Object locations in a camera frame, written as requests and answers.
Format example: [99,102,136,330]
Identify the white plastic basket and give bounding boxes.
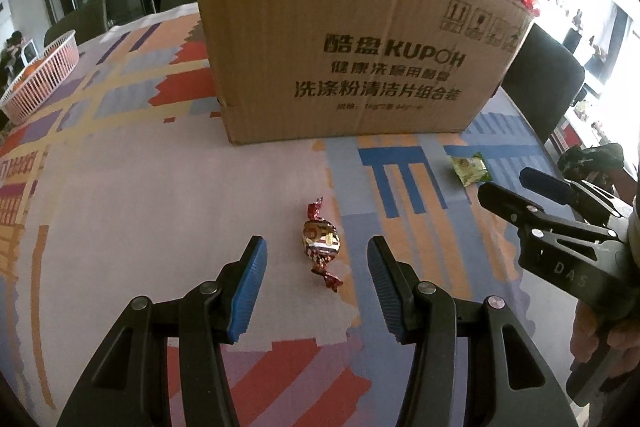
[0,29,80,126]

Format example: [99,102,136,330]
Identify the dark dining chair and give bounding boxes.
[44,0,108,48]
[500,23,587,142]

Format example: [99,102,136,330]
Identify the orange fruit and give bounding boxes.
[12,61,48,86]

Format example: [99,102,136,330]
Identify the black plastic bag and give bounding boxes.
[557,144,626,180]

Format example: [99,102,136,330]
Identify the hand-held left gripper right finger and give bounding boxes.
[366,235,578,427]

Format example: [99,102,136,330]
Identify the red twist-wrapped candy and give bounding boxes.
[299,196,345,292]

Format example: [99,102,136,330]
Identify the brown cardboard box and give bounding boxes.
[194,0,537,146]

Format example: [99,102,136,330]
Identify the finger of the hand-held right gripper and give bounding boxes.
[477,183,618,250]
[519,167,631,224]

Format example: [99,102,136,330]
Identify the light green snack packet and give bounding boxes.
[450,152,493,186]

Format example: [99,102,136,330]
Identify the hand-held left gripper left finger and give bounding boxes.
[56,235,268,427]

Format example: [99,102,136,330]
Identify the person's right hand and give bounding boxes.
[570,299,640,380]

